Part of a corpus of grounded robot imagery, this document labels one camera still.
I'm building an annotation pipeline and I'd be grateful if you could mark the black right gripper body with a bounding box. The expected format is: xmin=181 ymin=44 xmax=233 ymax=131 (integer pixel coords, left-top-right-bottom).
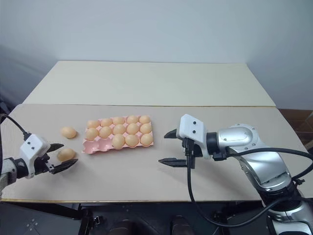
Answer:
xmin=180 ymin=137 xmax=204 ymax=169

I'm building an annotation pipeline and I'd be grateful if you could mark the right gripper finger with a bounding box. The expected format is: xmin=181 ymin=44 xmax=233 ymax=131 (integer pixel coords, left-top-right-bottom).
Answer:
xmin=157 ymin=157 xmax=189 ymax=168
xmin=163 ymin=127 xmax=182 ymax=141

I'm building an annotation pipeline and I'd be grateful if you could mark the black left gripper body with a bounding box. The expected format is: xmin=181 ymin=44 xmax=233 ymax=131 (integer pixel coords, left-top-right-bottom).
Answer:
xmin=34 ymin=153 xmax=56 ymax=175

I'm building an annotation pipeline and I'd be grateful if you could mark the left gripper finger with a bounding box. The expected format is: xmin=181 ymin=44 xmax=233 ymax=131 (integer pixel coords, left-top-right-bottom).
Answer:
xmin=52 ymin=158 xmax=79 ymax=175
xmin=46 ymin=143 xmax=65 ymax=155

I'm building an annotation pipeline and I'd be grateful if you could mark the pink egg tray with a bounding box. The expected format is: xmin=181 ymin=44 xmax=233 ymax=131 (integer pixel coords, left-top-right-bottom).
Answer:
xmin=81 ymin=117 xmax=155 ymax=155

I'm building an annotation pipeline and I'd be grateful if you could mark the dark rounded shape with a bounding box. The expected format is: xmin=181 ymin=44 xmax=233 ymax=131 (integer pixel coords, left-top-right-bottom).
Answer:
xmin=170 ymin=215 xmax=197 ymax=235

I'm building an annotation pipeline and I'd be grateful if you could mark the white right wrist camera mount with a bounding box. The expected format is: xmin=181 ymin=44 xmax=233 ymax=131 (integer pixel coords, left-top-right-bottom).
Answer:
xmin=178 ymin=114 xmax=212 ymax=161

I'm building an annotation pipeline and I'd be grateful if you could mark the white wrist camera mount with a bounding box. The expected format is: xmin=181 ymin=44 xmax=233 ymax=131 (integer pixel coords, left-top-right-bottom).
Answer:
xmin=178 ymin=114 xmax=212 ymax=161
xmin=19 ymin=133 xmax=51 ymax=179

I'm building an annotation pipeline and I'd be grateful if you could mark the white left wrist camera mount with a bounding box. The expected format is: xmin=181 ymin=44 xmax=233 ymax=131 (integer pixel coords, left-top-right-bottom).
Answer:
xmin=19 ymin=133 xmax=51 ymax=179

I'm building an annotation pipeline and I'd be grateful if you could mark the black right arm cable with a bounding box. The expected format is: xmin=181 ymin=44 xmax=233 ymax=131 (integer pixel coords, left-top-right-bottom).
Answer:
xmin=182 ymin=138 xmax=313 ymax=227

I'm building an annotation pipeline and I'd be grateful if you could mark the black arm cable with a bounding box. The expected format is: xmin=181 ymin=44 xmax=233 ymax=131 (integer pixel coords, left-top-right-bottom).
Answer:
xmin=0 ymin=114 xmax=32 ymax=141
xmin=182 ymin=138 xmax=313 ymax=227

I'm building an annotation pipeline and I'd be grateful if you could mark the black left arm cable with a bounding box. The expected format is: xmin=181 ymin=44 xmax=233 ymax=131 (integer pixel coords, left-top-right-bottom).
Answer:
xmin=0 ymin=114 xmax=32 ymax=141

